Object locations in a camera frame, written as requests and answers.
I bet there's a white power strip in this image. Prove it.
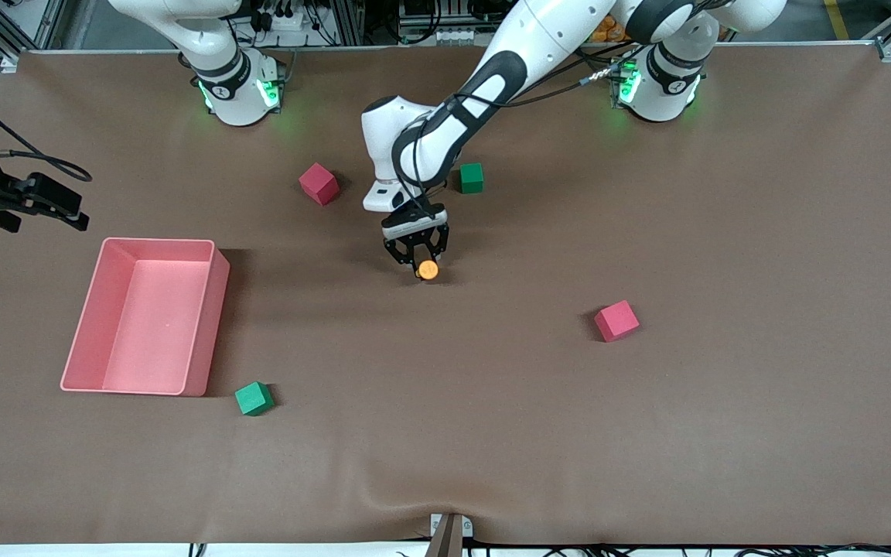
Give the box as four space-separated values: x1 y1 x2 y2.
252 0 326 36

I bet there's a pink plastic tray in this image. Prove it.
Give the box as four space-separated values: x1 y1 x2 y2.
60 238 231 397

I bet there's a white terminal block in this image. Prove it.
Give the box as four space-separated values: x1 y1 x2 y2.
432 27 497 46

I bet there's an aluminium frame post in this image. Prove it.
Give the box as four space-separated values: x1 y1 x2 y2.
328 0 369 47

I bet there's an orange snack bags pile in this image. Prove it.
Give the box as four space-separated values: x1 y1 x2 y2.
586 14 636 45

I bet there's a pink foam cube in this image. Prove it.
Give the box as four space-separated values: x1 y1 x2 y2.
594 300 640 343
298 162 340 207

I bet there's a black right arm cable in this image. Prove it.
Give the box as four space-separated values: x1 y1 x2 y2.
0 81 94 183

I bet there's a metal table clamp bracket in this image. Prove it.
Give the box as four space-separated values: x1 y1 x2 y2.
430 512 473 557

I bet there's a brown table cover mat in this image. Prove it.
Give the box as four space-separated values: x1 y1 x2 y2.
0 43 891 546

